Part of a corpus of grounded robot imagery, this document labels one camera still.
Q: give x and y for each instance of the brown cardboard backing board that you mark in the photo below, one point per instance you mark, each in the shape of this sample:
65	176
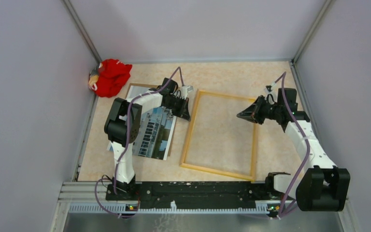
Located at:
171	137

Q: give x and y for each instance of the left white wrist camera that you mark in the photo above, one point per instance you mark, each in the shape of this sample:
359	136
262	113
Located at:
186	90

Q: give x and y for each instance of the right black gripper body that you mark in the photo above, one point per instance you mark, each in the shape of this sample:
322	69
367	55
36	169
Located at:
270	110

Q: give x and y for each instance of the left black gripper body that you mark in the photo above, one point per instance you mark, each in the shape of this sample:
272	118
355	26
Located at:
176	105

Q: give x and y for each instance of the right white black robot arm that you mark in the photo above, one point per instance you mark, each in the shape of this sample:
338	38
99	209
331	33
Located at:
324	185

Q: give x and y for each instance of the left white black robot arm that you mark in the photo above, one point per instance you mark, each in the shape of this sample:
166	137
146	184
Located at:
123	124

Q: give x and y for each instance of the clear acrylic sheet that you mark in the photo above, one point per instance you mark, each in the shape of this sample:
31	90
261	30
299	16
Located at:
224	134

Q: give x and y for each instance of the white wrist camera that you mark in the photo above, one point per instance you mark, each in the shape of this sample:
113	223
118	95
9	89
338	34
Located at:
269	88
186	90

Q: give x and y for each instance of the yellow wooden picture frame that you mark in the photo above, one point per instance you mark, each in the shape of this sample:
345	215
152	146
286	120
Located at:
188	134

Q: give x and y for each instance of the red crumpled cloth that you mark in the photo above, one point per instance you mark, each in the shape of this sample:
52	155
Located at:
108	77

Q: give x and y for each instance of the aluminium rail with cable duct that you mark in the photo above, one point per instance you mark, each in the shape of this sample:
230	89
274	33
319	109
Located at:
90	196

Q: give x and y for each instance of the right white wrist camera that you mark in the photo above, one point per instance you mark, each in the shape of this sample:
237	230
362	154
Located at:
269	88

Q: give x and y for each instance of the building photo print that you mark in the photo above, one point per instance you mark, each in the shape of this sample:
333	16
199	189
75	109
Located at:
141	124

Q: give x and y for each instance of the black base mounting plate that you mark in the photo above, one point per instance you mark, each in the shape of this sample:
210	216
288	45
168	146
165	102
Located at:
195	194

